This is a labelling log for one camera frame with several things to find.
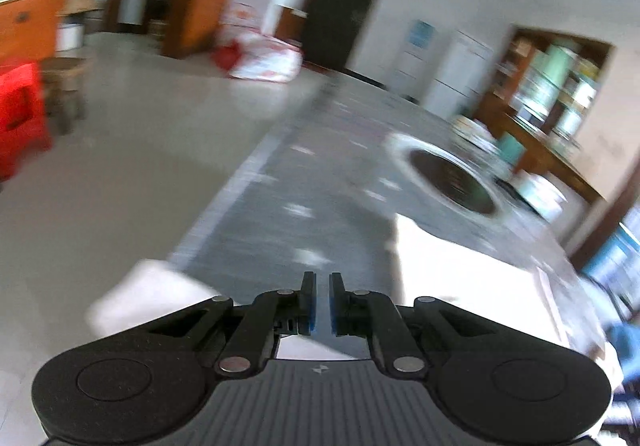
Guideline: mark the light blue cabinet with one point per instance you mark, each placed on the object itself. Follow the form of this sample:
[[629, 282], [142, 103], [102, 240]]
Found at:
[[612, 261]]

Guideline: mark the blue water bottle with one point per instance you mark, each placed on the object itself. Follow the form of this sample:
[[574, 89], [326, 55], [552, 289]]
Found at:
[[421, 33]]

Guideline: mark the crumpled patterned cloth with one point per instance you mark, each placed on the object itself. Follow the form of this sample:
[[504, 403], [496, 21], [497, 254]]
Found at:
[[475, 133]]

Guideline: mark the wooden stool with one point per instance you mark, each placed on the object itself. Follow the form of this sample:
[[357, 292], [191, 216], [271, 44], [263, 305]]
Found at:
[[65, 90]]

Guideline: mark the red plastic stool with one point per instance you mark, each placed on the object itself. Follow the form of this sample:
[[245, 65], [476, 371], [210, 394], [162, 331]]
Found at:
[[20, 120]]

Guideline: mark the round built-in induction cooker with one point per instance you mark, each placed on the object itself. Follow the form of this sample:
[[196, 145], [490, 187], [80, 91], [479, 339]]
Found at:
[[450, 175]]

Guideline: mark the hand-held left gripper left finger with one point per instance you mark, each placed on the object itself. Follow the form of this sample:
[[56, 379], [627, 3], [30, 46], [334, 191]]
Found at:
[[311, 308]]

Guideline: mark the white water dispenser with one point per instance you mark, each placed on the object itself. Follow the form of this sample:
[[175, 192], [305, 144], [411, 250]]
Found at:
[[407, 63]]

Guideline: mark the teal storage boxes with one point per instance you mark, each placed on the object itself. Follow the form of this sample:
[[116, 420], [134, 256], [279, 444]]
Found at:
[[511, 151]]

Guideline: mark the polka dot play tent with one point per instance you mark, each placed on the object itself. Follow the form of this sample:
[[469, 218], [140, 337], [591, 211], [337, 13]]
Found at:
[[265, 58]]

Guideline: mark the wooden doorway pillar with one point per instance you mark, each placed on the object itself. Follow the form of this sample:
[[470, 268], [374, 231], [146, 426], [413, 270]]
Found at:
[[605, 226]]

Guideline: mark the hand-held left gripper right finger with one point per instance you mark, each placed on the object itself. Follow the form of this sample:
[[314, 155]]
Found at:
[[332, 308]]

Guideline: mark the soft tissue pack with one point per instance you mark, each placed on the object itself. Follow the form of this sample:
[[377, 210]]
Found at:
[[542, 196]]

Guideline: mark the wooden glass display cabinet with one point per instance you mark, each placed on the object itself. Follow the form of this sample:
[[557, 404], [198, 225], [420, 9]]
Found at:
[[550, 85]]

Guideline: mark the dark wooden door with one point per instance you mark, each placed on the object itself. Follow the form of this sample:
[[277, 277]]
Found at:
[[340, 10]]

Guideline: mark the white refrigerator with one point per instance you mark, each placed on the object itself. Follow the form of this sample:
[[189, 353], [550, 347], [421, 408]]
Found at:
[[457, 75]]

